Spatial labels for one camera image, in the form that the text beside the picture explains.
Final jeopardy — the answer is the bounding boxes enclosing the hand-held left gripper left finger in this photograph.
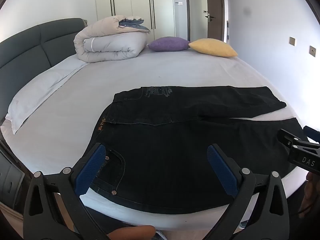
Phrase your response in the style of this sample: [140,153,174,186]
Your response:
[23,143,107,240]

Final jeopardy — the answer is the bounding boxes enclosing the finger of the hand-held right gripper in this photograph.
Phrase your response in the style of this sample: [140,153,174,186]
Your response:
[303,126,320,142]
[276,128,301,151]

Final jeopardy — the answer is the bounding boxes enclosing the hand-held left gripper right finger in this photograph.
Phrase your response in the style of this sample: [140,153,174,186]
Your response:
[206,144,291,240]

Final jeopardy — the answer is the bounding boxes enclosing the black pants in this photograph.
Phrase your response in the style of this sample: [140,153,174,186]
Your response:
[79,85,308,215]

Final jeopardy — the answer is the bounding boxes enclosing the person's right hand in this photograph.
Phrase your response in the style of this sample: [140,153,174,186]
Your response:
[301,172,320,220]

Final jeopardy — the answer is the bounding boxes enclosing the grey nightstand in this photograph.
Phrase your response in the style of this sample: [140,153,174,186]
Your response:
[0,140,26,207]

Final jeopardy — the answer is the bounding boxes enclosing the white pillow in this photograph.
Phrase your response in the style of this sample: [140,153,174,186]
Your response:
[5,72,66,135]

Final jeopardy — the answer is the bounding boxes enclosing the yellow cushion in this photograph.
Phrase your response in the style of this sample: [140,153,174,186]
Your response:
[188,38,238,58]

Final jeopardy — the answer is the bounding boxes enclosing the folded beige duvet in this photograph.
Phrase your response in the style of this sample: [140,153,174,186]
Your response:
[73,15,150,63]

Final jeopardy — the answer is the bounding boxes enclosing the grey padded headboard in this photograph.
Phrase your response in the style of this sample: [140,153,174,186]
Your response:
[0,18,88,125]

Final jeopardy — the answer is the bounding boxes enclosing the purple cushion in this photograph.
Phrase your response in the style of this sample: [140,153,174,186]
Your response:
[148,36,191,52]

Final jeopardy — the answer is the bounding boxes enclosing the brown wooden door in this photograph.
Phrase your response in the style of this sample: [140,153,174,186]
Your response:
[205,0,227,42]

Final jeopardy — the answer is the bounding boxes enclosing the blue grey cloth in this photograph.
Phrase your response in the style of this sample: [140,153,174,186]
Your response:
[118,16,151,33]

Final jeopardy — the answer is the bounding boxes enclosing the white wardrobe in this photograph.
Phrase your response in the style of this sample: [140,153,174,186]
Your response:
[94,0,176,39]

